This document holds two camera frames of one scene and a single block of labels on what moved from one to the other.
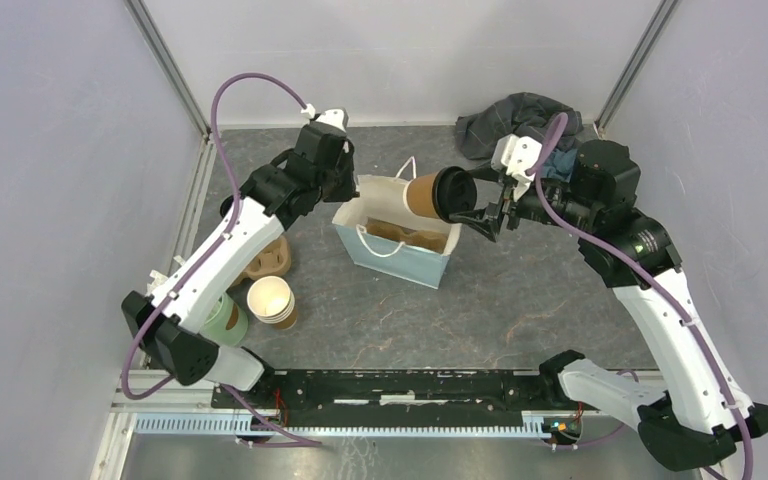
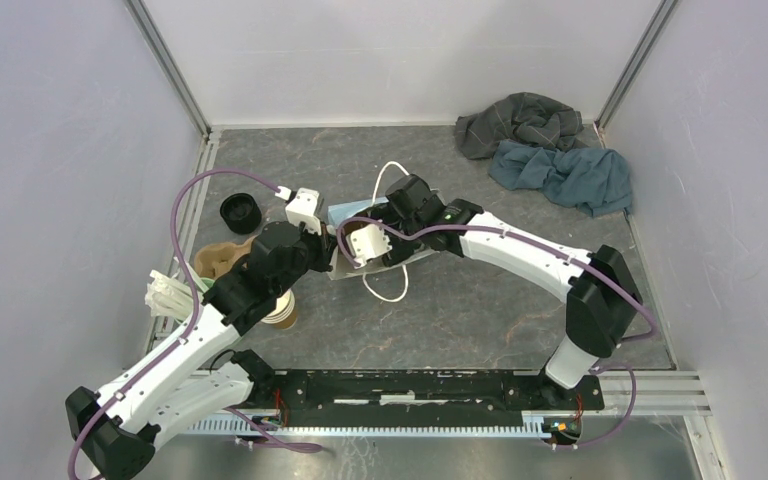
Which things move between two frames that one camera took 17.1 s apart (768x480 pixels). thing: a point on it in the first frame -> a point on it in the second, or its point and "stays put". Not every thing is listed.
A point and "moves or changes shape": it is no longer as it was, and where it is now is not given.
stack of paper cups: x=271 y=301 stays put
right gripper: x=478 y=220 -> x=398 y=250
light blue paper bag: x=381 y=233 moves or changes shape
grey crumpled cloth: x=518 y=114 stays put
